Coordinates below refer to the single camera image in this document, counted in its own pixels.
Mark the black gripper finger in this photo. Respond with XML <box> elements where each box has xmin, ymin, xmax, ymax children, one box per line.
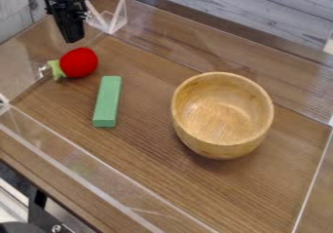
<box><xmin>55</xmin><ymin>11</ymin><xmax>84</xmax><ymax>43</ymax></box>

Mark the red plush strawberry toy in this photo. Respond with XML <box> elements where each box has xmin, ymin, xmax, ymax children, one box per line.
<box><xmin>47</xmin><ymin>48</ymin><xmax>99</xmax><ymax>81</ymax></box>

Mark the wooden bowl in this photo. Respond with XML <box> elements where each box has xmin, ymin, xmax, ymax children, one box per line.
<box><xmin>171</xmin><ymin>72</ymin><xmax>275</xmax><ymax>160</ymax></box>

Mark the green rectangular block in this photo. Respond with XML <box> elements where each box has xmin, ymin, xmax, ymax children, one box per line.
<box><xmin>92</xmin><ymin>76</ymin><xmax>123</xmax><ymax>128</ymax></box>

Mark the clear acrylic corner bracket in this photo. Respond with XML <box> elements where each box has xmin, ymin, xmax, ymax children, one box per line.
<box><xmin>84</xmin><ymin>0</ymin><xmax>128</xmax><ymax>34</ymax></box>

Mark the clear acrylic tray wall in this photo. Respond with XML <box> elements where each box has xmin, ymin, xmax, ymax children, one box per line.
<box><xmin>0</xmin><ymin>97</ymin><xmax>217</xmax><ymax>233</ymax></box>

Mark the black table leg bracket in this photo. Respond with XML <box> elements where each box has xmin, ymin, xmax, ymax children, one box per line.
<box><xmin>28</xmin><ymin>190</ymin><xmax>76</xmax><ymax>233</ymax></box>

